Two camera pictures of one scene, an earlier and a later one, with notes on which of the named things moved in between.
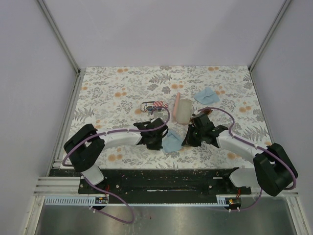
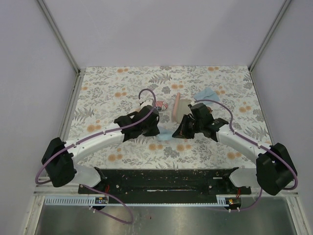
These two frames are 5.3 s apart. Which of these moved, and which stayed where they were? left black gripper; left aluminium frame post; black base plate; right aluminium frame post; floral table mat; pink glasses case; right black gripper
Moved: left black gripper; right black gripper
Stayed: right aluminium frame post; pink glasses case; left aluminium frame post; black base plate; floral table mat
